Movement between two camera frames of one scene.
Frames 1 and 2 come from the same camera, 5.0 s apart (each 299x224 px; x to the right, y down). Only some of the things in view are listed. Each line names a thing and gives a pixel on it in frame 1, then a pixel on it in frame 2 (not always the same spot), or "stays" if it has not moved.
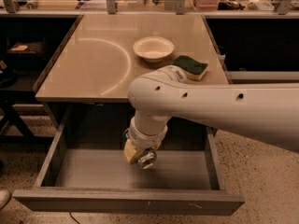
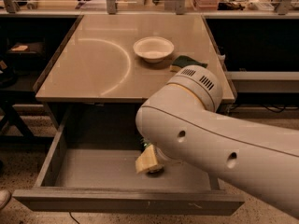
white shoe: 5,198 stays
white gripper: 146,138 → 164,157
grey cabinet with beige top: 88,84 stays
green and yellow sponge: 192,70 stays
